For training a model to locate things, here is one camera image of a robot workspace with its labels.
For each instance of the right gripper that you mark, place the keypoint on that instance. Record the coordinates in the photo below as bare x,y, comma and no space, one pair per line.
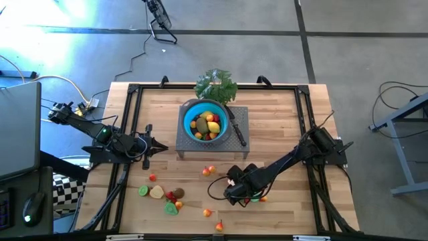
249,182

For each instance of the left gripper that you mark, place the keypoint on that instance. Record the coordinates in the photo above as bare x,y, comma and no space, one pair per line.
140,145

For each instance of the small orange toy fruit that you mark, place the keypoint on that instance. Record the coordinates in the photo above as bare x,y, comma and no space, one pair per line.
179,204
263,199
205,172
193,124
212,169
213,135

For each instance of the green kiwi half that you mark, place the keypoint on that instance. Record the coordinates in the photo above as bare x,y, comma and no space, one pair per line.
143,190
255,199

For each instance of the small red-orange toy fruit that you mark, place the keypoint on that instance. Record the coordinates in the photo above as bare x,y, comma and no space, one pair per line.
152,177
198,135

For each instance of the grey perforated metal stand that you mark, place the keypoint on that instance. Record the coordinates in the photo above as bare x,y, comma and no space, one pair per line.
187,147

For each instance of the orange toy peach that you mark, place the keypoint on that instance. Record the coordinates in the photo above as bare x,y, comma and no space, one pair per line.
207,213

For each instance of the orange-yellow toy pear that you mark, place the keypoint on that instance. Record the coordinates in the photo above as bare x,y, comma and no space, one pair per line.
219,226

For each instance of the black kitchen knife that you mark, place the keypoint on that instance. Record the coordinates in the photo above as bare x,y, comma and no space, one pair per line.
238,132

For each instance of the blue collapsible colander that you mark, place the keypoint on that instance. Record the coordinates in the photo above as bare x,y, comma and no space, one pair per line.
187,114

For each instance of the dark brown toy fruit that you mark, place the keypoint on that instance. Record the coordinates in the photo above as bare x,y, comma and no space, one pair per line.
178,193

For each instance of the olive-brown toy kiwi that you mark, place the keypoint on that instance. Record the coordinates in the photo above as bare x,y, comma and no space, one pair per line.
202,125

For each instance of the small orange fruit with stem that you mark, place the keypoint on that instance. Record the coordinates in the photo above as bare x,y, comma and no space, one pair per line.
209,118

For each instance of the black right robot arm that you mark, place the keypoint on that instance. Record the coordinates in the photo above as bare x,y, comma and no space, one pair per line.
301,154

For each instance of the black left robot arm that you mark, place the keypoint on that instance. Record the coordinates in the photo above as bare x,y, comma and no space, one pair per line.
100,132

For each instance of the green pear-shaped fruit half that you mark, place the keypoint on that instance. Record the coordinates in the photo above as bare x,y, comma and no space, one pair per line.
170,208

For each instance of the white power adapter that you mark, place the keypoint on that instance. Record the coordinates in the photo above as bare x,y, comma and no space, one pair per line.
94,102

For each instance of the green plant in white pot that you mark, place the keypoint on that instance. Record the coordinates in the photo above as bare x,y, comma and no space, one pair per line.
215,87

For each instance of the black desk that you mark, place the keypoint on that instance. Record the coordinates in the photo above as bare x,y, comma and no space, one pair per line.
45,182

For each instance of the black computer mouse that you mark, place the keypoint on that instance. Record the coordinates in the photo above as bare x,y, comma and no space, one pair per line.
32,209

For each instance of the grey laptop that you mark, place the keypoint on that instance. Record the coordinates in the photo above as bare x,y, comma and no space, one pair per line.
18,129

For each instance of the black keyboard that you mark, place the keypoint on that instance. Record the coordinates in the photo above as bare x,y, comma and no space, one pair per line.
5,207

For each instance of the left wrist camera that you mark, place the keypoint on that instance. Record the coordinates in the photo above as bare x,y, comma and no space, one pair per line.
125,142

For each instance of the black aluminium rig frame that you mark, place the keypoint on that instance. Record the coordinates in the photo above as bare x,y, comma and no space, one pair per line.
160,87

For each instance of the silver frame bracket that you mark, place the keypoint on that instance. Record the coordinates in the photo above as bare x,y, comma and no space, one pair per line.
124,237
311,238

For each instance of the grey metal table frame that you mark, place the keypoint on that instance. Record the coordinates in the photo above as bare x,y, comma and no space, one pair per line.
403,167

